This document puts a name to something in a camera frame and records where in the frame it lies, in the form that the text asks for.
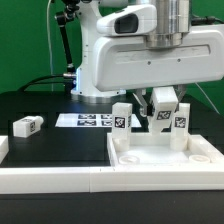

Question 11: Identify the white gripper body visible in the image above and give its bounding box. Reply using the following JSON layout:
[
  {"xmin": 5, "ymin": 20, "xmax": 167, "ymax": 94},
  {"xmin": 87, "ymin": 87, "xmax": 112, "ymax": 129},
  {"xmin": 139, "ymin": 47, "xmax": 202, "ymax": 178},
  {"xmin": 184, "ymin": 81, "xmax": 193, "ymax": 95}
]
[{"xmin": 92, "ymin": 25, "xmax": 224, "ymax": 91}]

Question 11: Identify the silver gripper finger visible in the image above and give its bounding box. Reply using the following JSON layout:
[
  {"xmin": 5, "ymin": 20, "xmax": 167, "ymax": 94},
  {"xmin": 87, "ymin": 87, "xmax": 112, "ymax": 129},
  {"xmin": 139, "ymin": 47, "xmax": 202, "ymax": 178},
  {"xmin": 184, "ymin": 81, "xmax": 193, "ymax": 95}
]
[
  {"xmin": 175, "ymin": 84, "xmax": 187, "ymax": 102},
  {"xmin": 133, "ymin": 89, "xmax": 148, "ymax": 117}
]

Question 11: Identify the white square table top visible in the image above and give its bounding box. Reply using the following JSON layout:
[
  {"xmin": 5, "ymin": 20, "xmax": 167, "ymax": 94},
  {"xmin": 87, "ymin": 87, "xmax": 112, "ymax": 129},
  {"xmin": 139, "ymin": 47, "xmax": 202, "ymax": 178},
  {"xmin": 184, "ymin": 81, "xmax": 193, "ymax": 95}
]
[{"xmin": 107, "ymin": 133, "xmax": 224, "ymax": 166}]

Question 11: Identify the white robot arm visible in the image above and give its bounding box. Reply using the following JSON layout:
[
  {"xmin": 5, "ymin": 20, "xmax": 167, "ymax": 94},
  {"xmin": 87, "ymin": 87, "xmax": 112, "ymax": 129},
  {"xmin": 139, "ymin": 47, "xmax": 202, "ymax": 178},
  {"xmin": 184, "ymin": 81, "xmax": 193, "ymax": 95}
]
[{"xmin": 62, "ymin": 0, "xmax": 224, "ymax": 116}]

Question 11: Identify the white marker sheet with tags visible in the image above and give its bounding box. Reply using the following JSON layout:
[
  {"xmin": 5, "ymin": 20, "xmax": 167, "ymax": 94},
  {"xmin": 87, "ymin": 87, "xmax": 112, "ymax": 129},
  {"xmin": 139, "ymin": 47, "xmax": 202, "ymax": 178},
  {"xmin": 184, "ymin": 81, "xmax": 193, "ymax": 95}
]
[{"xmin": 56, "ymin": 113, "xmax": 141, "ymax": 128}]

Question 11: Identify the white U-shaped fence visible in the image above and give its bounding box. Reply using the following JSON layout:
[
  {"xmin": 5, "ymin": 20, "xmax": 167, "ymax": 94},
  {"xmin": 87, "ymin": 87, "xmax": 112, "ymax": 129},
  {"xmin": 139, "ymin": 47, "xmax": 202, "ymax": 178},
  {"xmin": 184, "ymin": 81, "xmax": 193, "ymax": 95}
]
[{"xmin": 0, "ymin": 134, "xmax": 224, "ymax": 195}]

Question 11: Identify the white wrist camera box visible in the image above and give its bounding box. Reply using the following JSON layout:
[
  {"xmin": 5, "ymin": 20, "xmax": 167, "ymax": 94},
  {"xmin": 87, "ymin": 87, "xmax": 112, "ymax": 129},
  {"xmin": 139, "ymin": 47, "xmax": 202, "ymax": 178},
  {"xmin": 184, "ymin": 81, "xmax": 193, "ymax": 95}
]
[{"xmin": 96, "ymin": 4, "xmax": 157, "ymax": 36}]

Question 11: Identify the black cable bundle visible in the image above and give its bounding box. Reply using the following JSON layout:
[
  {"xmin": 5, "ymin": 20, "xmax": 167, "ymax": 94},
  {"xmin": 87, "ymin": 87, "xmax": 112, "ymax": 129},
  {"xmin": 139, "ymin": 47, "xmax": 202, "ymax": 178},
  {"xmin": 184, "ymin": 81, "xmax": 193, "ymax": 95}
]
[{"xmin": 17, "ymin": 73, "xmax": 77, "ymax": 93}]

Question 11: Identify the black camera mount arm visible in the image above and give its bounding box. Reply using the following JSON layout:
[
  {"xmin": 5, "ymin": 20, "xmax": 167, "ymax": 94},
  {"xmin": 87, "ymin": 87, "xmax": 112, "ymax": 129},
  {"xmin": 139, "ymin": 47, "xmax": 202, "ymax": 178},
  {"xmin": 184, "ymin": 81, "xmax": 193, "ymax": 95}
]
[{"xmin": 55, "ymin": 0, "xmax": 80, "ymax": 77}]

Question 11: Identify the thin white cable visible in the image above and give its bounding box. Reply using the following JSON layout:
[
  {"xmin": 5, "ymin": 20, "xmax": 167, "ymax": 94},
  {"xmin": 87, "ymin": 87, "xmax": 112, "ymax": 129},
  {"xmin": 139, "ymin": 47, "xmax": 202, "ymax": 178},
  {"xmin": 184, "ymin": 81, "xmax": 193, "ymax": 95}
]
[{"xmin": 45, "ymin": 0, "xmax": 56, "ymax": 92}]

